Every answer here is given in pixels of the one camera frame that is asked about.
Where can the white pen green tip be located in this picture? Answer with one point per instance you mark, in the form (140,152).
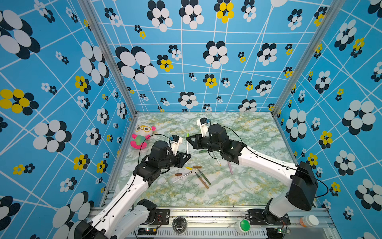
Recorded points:
(187,144)

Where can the white orange bottle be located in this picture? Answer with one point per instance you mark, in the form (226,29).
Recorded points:
(309,221)

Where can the white pink plush toy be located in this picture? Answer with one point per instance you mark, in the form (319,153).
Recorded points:
(141,134)

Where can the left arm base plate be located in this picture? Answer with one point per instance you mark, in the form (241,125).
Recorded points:
(158,217)

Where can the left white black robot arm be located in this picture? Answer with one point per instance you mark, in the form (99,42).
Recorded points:
(126,212)

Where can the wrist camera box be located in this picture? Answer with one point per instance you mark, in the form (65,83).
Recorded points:
(203,124)
(175,141)

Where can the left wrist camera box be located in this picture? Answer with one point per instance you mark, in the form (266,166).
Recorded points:
(175,141)

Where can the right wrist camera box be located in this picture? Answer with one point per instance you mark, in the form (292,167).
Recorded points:
(203,124)

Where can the green gel pen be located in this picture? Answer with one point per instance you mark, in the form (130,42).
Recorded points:
(204,177)

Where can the green push button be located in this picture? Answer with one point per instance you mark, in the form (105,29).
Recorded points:
(242,226)

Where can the aluminium front frame rail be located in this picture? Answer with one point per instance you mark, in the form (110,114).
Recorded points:
(227,216)

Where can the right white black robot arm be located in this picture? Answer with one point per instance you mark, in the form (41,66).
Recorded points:
(299,178)

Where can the white pen brown tip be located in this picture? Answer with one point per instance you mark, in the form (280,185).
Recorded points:
(189,173)

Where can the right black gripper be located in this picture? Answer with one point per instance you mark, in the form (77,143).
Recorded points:
(196,145)

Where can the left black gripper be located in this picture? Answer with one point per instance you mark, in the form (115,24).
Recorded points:
(181,160)

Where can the brown gel pen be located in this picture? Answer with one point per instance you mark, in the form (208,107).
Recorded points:
(202,181)

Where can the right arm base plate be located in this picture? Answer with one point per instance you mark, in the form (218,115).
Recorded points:
(256,217)

